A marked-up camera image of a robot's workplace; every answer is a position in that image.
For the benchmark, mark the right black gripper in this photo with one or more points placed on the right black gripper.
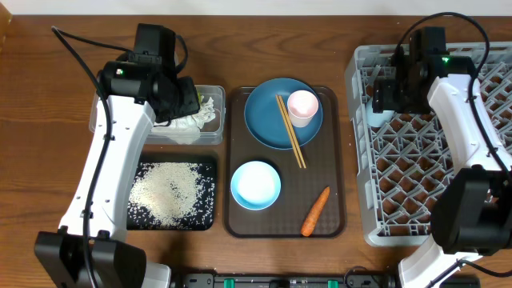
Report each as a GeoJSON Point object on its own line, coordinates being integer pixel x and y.
{"type": "Point", "coordinates": [384, 99]}

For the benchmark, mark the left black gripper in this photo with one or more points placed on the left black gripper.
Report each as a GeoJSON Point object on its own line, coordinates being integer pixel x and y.
{"type": "Point", "coordinates": [191, 104]}

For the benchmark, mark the light blue cup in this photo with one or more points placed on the light blue cup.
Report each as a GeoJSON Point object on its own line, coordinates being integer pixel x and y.
{"type": "Point", "coordinates": [377, 119]}

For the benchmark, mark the pink cup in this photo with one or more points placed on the pink cup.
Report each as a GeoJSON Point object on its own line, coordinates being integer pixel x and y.
{"type": "Point", "coordinates": [302, 105]}

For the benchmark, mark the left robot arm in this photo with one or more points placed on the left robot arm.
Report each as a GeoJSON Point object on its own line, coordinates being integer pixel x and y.
{"type": "Point", "coordinates": [142, 87]}

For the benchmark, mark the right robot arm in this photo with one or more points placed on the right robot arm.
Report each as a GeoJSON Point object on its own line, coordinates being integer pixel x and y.
{"type": "Point", "coordinates": [472, 218]}

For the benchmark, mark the clear plastic waste bin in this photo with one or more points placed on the clear plastic waste bin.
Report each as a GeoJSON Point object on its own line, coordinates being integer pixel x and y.
{"type": "Point", "coordinates": [127, 122]}

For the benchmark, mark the black waste tray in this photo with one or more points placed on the black waste tray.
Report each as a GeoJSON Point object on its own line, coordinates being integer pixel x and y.
{"type": "Point", "coordinates": [176, 192]}

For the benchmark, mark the crumpled white tissue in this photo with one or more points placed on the crumpled white tissue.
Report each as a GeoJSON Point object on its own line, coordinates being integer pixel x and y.
{"type": "Point", "coordinates": [187, 130]}

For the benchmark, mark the dark blue plate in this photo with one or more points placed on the dark blue plate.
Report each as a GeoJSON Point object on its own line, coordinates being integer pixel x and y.
{"type": "Point", "coordinates": [263, 117]}

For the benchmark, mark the pile of rice grains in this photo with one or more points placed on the pile of rice grains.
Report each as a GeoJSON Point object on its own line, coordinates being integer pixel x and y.
{"type": "Point", "coordinates": [168, 192]}

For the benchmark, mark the wooden chopstick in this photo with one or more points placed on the wooden chopstick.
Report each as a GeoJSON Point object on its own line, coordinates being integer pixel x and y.
{"type": "Point", "coordinates": [290, 128]}
{"type": "Point", "coordinates": [294, 132]}

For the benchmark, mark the light blue bowl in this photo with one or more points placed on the light blue bowl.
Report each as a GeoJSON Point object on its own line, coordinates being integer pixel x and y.
{"type": "Point", "coordinates": [255, 185]}

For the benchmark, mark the brown serving tray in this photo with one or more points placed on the brown serving tray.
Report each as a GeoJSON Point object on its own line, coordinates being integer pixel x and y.
{"type": "Point", "coordinates": [300, 187]}

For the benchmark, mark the orange carrot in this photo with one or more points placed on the orange carrot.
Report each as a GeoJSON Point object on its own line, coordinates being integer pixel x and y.
{"type": "Point", "coordinates": [314, 214]}

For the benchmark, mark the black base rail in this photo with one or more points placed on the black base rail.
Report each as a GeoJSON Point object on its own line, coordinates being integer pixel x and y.
{"type": "Point", "coordinates": [251, 281]}

